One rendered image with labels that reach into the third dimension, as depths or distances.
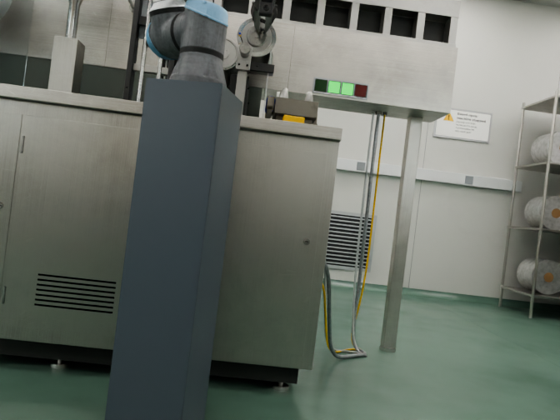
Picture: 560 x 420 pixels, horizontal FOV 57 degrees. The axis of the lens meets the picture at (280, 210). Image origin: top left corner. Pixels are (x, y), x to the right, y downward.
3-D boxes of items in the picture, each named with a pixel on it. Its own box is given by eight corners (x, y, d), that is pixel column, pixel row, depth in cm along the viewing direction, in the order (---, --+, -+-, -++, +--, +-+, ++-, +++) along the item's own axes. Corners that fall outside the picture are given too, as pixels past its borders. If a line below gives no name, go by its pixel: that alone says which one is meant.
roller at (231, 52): (204, 66, 193) (208, 34, 193) (209, 82, 218) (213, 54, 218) (237, 70, 193) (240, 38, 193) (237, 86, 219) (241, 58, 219)
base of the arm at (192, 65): (216, 85, 128) (221, 45, 128) (159, 80, 130) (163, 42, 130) (232, 99, 143) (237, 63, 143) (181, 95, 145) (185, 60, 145)
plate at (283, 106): (274, 112, 191) (276, 96, 191) (269, 128, 231) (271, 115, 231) (317, 117, 192) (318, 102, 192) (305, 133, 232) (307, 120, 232)
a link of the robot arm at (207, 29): (197, 42, 128) (203, -11, 128) (167, 50, 137) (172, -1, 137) (233, 57, 137) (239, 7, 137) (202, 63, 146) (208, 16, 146)
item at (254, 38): (242, 31, 191) (260, 22, 192) (242, 32, 193) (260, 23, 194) (252, 48, 192) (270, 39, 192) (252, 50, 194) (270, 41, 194)
